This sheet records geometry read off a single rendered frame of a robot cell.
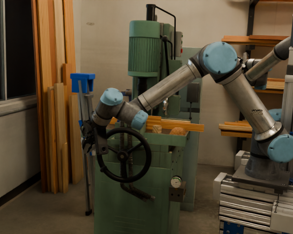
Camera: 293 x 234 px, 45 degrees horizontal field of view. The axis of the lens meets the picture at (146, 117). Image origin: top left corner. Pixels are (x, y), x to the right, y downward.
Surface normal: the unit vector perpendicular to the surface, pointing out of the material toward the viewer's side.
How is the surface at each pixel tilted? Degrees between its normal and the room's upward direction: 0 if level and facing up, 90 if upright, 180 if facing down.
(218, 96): 90
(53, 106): 87
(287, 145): 96
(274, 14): 90
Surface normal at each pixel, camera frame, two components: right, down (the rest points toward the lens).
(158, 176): -0.22, 0.15
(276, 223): -0.43, 0.13
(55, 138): 0.98, 0.03
